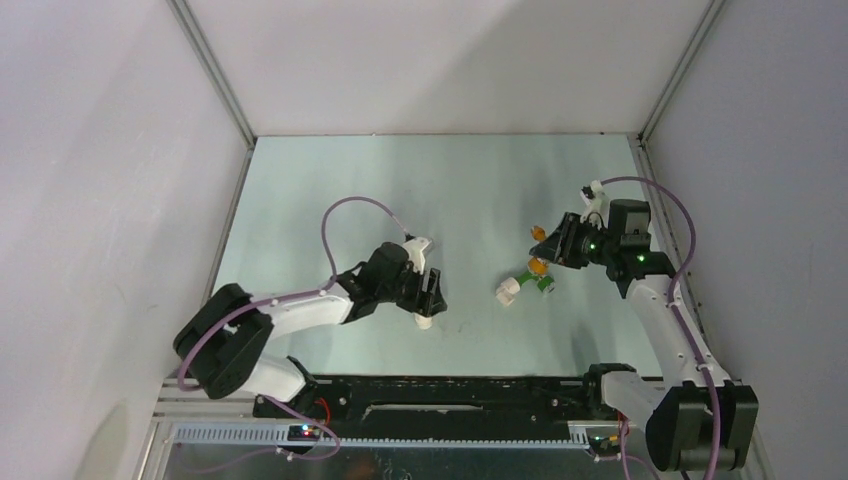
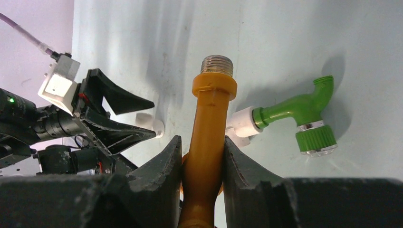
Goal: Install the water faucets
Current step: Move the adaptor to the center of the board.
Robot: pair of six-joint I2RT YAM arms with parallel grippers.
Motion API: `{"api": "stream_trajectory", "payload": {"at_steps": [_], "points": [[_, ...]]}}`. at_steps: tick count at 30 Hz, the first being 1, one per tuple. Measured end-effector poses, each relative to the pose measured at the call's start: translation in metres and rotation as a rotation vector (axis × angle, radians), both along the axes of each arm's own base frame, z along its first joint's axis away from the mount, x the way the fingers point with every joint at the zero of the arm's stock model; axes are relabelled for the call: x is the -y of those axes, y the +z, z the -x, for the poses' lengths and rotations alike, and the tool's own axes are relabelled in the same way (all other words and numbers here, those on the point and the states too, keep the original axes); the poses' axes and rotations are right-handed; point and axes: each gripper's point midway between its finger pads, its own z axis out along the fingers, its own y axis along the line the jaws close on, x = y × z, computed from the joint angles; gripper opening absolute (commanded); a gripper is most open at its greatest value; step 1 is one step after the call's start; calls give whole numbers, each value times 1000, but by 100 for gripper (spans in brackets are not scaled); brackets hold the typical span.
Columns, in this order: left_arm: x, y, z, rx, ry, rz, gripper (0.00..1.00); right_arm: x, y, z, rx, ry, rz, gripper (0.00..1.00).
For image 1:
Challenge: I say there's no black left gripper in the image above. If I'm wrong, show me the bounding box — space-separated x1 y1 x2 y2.
377 260 446 317

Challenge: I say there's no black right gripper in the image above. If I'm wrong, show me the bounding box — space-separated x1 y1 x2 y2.
530 212 618 270

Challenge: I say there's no orange water faucet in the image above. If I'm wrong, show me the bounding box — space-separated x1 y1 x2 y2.
526 225 550 278

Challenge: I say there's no green water faucet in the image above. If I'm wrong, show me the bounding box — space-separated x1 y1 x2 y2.
516 270 556 295

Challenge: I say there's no white pipe elbow fitting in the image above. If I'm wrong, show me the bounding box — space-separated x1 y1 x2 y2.
495 277 521 307

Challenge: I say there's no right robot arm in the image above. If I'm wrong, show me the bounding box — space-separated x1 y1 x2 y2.
529 199 759 473

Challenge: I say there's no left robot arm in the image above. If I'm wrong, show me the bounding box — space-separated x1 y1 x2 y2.
172 237 447 417

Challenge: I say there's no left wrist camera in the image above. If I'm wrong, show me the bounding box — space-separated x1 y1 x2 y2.
402 237 433 273

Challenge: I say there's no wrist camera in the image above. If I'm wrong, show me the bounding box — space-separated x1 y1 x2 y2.
402 237 433 273
580 180 609 229

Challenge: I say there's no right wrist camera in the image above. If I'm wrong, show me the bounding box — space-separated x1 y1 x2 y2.
580 180 609 229

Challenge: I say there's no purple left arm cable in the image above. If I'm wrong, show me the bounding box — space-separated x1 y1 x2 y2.
175 195 415 462

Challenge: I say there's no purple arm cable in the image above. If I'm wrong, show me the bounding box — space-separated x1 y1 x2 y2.
599 176 723 480
175 195 415 462

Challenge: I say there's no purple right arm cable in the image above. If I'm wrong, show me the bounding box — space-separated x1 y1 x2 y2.
599 176 723 480

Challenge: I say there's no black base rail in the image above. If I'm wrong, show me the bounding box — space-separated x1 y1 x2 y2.
289 375 618 444

